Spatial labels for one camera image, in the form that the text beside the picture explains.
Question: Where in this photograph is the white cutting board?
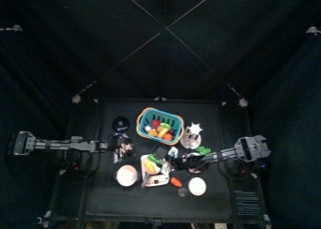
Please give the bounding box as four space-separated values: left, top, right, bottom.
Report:
139 153 171 189

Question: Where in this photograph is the teal basket with orange rim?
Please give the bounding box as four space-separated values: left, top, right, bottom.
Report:
135 106 186 146

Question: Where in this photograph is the white star-shaped toy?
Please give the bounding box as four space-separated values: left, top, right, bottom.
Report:
185 121 205 135

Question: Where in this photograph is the black round lid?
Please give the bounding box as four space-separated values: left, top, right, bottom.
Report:
111 115 131 133

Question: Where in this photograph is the green toy leaf vegetable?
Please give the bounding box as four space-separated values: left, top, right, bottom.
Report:
195 145 213 156

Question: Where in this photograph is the green toy cucumber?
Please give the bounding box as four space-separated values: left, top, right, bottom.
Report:
147 153 165 165

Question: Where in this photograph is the yellow toy corn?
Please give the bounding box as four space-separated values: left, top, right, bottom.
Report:
143 160 159 176

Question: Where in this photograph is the white pot with handles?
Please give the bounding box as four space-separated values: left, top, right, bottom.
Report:
114 164 142 188

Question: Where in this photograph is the white toy appliance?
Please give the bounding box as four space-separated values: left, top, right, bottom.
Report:
146 174 171 188

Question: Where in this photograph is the orange toy carrot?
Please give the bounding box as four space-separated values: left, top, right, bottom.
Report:
170 176 185 189

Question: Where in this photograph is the white printed label sticker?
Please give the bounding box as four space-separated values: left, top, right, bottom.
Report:
232 190 262 218

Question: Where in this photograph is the black square toy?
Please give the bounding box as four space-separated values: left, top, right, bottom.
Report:
154 146 170 159

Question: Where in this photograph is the small clear glass cup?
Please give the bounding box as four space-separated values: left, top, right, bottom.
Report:
177 187 190 198

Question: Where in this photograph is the yellow toy banana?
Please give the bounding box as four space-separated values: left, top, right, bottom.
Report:
157 127 171 139

